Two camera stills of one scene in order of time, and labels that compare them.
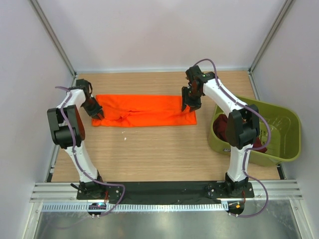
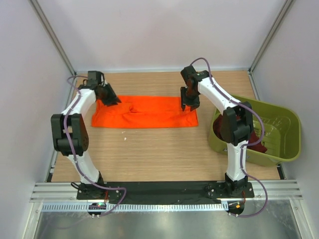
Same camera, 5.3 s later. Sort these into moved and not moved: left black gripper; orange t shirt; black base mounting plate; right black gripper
Moved: left black gripper
Not moved: orange t shirt; right black gripper; black base mounting plate
